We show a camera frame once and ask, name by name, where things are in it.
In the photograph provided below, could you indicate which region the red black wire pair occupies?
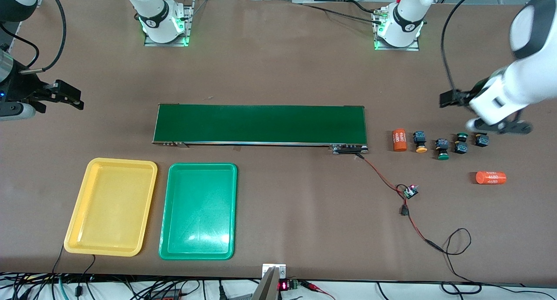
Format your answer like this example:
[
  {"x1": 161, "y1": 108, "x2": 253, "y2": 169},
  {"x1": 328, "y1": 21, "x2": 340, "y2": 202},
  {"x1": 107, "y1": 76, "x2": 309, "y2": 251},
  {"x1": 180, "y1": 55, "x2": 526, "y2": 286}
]
[{"x1": 356, "y1": 154, "x2": 445, "y2": 253}]

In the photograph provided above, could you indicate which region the green plastic tray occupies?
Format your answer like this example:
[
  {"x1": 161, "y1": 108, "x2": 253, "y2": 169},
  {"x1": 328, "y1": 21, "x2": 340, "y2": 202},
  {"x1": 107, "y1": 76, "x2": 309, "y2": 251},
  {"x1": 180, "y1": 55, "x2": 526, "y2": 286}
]
[{"x1": 158, "y1": 162, "x2": 238, "y2": 260}]

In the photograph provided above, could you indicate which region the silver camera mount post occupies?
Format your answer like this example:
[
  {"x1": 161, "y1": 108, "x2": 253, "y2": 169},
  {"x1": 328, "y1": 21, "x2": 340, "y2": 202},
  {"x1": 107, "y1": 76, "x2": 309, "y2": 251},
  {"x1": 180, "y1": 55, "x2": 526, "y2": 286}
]
[{"x1": 251, "y1": 263, "x2": 287, "y2": 300}]

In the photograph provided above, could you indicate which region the black cable with plug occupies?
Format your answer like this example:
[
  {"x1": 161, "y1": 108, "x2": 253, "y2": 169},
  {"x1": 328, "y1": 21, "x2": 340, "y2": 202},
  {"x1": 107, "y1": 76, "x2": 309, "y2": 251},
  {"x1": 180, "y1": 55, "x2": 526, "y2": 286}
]
[{"x1": 75, "y1": 254, "x2": 97, "y2": 297}]

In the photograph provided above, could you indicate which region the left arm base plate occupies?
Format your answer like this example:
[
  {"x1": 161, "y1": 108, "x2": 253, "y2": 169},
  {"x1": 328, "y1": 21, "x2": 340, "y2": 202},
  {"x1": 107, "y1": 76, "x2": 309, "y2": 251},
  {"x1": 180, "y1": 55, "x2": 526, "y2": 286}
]
[{"x1": 373, "y1": 7, "x2": 421, "y2": 51}]

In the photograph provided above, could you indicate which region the red clip lead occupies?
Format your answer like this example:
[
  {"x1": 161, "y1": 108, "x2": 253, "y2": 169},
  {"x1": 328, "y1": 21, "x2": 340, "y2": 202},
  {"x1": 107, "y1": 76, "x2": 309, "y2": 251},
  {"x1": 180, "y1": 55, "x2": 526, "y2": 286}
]
[{"x1": 299, "y1": 280, "x2": 336, "y2": 300}]

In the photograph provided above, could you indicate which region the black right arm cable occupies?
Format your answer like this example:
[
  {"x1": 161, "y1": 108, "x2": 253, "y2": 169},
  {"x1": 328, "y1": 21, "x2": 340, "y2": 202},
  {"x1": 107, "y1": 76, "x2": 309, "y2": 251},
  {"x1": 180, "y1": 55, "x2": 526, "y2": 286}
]
[
  {"x1": 0, "y1": 24, "x2": 40, "y2": 69},
  {"x1": 20, "y1": 0, "x2": 67, "y2": 74}
]

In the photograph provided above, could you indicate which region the orange 4680 battery cylinder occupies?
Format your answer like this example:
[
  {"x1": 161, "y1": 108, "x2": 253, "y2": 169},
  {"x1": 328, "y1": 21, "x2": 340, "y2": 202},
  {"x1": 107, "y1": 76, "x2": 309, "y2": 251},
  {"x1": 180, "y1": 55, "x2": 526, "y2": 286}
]
[
  {"x1": 393, "y1": 129, "x2": 408, "y2": 152},
  {"x1": 475, "y1": 171, "x2": 507, "y2": 185}
]

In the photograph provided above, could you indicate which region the yellow plastic tray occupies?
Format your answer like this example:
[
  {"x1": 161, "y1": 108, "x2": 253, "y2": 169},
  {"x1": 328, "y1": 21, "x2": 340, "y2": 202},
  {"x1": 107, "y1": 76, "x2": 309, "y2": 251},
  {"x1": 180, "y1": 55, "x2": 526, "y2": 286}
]
[{"x1": 64, "y1": 158, "x2": 158, "y2": 257}]

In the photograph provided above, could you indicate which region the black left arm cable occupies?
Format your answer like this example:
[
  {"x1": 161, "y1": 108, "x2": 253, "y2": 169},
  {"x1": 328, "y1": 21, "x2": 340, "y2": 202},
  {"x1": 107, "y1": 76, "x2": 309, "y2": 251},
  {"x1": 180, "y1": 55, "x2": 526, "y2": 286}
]
[{"x1": 440, "y1": 0, "x2": 494, "y2": 98}]

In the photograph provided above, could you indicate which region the green conveyor belt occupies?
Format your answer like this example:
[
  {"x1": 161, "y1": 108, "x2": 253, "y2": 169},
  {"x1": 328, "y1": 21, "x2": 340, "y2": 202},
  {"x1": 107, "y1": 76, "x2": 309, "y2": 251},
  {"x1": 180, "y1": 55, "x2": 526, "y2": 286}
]
[{"x1": 151, "y1": 103, "x2": 370, "y2": 155}]

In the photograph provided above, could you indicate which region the thin black looped cable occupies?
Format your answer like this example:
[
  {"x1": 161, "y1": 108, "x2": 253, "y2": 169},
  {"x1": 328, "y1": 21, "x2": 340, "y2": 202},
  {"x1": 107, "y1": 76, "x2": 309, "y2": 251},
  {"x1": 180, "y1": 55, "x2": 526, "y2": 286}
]
[{"x1": 440, "y1": 227, "x2": 483, "y2": 295}]

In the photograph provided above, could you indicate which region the black base power cable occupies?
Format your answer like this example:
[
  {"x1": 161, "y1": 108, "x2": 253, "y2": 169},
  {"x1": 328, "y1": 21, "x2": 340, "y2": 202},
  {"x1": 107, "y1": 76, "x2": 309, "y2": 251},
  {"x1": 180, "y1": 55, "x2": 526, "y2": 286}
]
[{"x1": 302, "y1": 2, "x2": 383, "y2": 25}]

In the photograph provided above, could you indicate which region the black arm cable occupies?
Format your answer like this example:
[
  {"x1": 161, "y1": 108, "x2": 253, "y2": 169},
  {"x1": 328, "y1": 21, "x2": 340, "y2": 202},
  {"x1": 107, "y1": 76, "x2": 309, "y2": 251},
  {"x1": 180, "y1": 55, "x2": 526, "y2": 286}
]
[
  {"x1": 20, "y1": 0, "x2": 67, "y2": 74},
  {"x1": 440, "y1": 0, "x2": 494, "y2": 98},
  {"x1": 0, "y1": 24, "x2": 40, "y2": 69}
]

